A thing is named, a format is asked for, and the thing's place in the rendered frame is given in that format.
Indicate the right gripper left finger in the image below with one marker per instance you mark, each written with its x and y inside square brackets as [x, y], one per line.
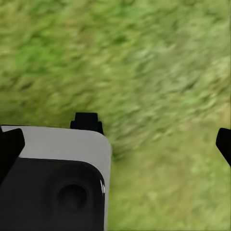
[12, 143]

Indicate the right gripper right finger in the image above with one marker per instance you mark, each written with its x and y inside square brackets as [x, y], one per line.
[223, 142]

